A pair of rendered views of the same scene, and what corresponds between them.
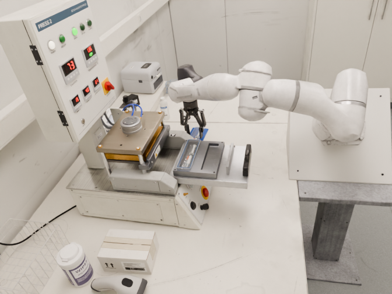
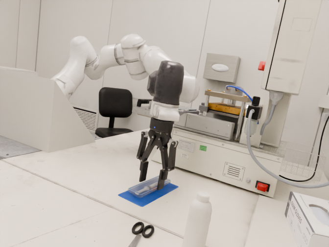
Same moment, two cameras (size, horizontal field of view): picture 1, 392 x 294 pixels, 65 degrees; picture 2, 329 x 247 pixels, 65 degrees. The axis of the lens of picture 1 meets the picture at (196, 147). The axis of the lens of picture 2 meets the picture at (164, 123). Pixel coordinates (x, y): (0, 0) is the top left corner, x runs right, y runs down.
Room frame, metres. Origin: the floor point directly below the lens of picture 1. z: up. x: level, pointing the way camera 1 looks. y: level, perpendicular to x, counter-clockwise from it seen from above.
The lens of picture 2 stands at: (2.25, 0.14, 1.13)
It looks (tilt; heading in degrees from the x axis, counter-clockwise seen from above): 10 degrees down; 189
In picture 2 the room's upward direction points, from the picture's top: 9 degrees clockwise
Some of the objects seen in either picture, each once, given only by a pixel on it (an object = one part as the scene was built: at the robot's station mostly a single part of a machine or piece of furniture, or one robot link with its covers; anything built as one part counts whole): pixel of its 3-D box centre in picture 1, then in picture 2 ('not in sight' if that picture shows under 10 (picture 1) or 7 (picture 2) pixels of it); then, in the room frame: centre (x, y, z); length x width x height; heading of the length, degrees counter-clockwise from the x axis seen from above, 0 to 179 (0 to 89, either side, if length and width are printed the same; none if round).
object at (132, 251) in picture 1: (129, 251); not in sight; (0.70, 0.29, 0.80); 0.19 x 0.13 x 0.09; 75
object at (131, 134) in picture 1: (128, 130); (238, 101); (1.06, 0.26, 1.08); 0.31 x 0.24 x 0.13; 163
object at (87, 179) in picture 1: (134, 164); (232, 135); (1.04, 0.27, 0.93); 0.46 x 0.35 x 0.01; 73
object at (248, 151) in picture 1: (247, 158); (146, 102); (0.90, -0.19, 0.99); 0.15 x 0.02 x 0.04; 163
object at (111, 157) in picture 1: (135, 136); (230, 104); (1.04, 0.23, 1.07); 0.22 x 0.17 x 0.10; 163
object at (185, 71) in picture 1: (191, 80); (164, 81); (1.38, -0.02, 1.12); 0.18 x 0.10 x 0.13; 22
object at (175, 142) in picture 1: (167, 139); (201, 124); (1.14, 0.12, 0.96); 0.26 x 0.05 x 0.07; 73
